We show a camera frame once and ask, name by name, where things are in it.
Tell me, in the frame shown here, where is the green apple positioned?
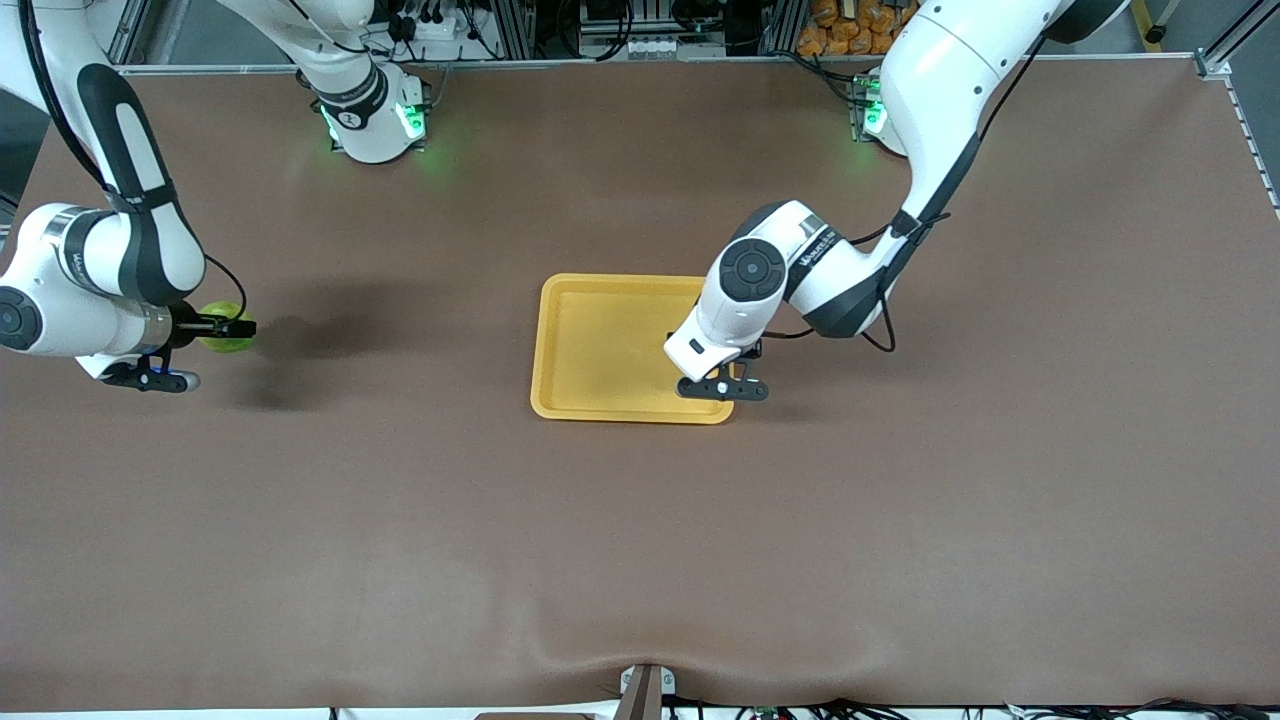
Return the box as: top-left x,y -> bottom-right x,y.
196,300 -> 253,354

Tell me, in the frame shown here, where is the yellow plastic tray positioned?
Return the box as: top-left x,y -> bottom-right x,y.
530,273 -> 736,425

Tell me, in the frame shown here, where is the brown table mat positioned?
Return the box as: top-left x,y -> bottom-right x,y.
0,58 -> 1280,713

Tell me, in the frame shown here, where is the white socket bar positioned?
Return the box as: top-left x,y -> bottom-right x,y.
578,33 -> 683,61

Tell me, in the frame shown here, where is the orange packaged goods pile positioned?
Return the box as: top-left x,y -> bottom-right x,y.
797,0 -> 916,57

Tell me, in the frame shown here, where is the white power strip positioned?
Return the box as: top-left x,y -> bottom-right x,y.
385,5 -> 463,43

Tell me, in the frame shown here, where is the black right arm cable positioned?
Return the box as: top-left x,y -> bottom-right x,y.
18,0 -> 249,323

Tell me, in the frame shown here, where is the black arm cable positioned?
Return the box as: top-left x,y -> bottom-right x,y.
762,30 -> 1051,354
18,0 -> 249,323

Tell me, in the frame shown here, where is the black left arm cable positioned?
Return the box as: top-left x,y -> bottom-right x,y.
762,30 -> 1051,354

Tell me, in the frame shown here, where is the aluminium table edge rail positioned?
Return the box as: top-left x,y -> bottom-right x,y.
115,52 -> 1233,77

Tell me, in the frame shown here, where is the table edge clamp bracket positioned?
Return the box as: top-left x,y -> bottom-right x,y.
618,663 -> 678,720

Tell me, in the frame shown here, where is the perforated metal side rail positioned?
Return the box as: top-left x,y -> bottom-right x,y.
1225,75 -> 1280,216

